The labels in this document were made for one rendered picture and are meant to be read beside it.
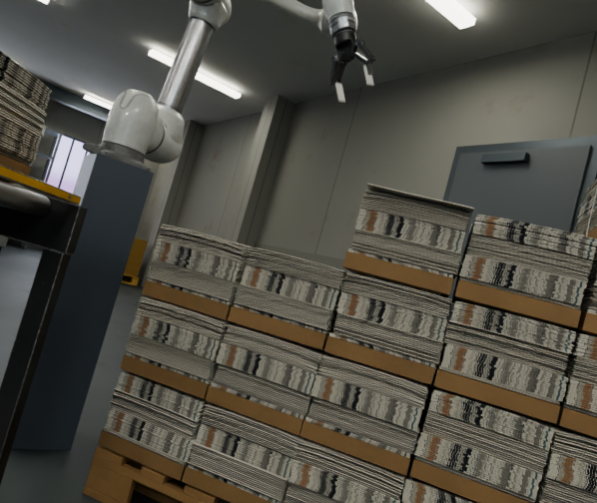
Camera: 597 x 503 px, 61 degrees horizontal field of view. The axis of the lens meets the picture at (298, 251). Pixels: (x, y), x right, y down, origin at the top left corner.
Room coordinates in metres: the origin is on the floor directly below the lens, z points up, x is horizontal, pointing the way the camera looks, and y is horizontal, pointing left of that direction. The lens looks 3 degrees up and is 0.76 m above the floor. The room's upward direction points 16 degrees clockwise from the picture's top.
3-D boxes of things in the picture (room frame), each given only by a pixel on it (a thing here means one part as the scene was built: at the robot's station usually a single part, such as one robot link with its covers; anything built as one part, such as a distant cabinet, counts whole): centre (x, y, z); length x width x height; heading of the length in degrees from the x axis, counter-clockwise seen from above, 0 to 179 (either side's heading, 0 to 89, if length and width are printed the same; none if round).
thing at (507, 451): (1.54, -0.19, 0.42); 1.17 x 0.39 x 0.83; 73
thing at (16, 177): (0.98, 0.54, 0.81); 0.43 x 0.03 x 0.02; 2
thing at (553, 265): (1.41, -0.60, 0.95); 0.38 x 0.29 x 0.23; 163
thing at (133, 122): (1.82, 0.70, 1.17); 0.18 x 0.16 x 0.22; 168
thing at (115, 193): (1.81, 0.71, 0.50); 0.20 x 0.20 x 1.00; 35
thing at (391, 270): (1.50, -0.31, 0.86); 0.38 x 0.29 x 0.04; 164
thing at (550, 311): (1.41, -0.60, 0.86); 0.38 x 0.29 x 0.04; 163
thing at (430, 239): (1.50, -0.32, 0.95); 0.38 x 0.29 x 0.23; 164
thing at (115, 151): (1.80, 0.72, 1.03); 0.22 x 0.18 x 0.06; 125
